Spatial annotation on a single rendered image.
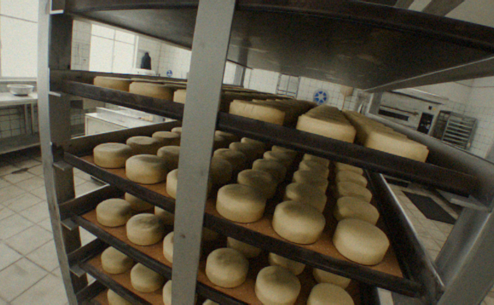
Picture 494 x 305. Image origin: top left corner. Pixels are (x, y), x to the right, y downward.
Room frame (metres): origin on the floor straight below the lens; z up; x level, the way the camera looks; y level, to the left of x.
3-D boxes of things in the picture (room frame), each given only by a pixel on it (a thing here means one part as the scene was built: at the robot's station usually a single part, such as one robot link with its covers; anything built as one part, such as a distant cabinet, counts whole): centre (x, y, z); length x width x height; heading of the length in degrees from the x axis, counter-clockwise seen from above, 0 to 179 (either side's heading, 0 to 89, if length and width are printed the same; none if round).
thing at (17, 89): (2.66, 3.28, 0.94); 0.33 x 0.33 x 0.12
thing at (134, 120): (2.30, 1.25, 0.88); 1.28 x 0.01 x 0.07; 72
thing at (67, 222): (0.54, 0.14, 1.23); 0.64 x 0.03 x 0.03; 163
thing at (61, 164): (0.54, 0.14, 1.32); 0.64 x 0.03 x 0.03; 163
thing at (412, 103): (4.86, -2.96, 1.01); 1.56 x 1.20 x 2.01; 79
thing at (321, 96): (5.69, -1.50, 1.10); 0.41 x 0.17 x 1.10; 79
